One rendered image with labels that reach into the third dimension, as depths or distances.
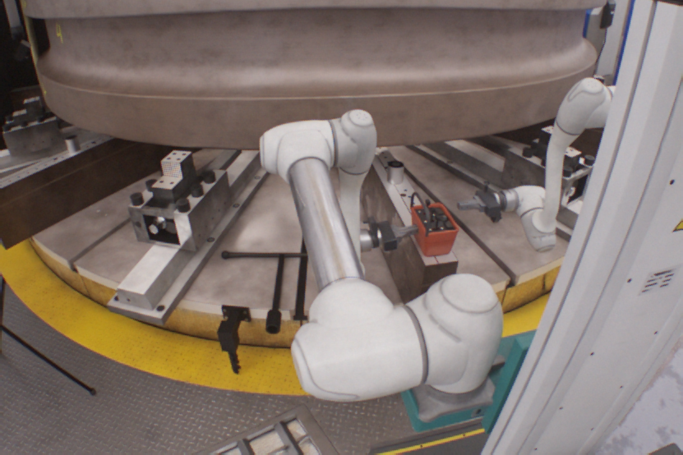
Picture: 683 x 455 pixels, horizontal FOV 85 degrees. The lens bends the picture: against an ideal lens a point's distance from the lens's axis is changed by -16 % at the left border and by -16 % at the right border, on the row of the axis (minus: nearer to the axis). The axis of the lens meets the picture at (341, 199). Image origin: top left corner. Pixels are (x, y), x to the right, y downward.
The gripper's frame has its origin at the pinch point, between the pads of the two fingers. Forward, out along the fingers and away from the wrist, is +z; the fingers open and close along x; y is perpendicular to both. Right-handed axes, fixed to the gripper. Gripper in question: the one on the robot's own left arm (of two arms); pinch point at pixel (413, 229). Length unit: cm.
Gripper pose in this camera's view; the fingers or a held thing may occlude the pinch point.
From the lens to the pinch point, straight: 172.9
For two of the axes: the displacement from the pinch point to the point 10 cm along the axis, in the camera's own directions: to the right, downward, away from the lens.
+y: 1.2, 8.3, 5.4
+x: 1.8, 5.2, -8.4
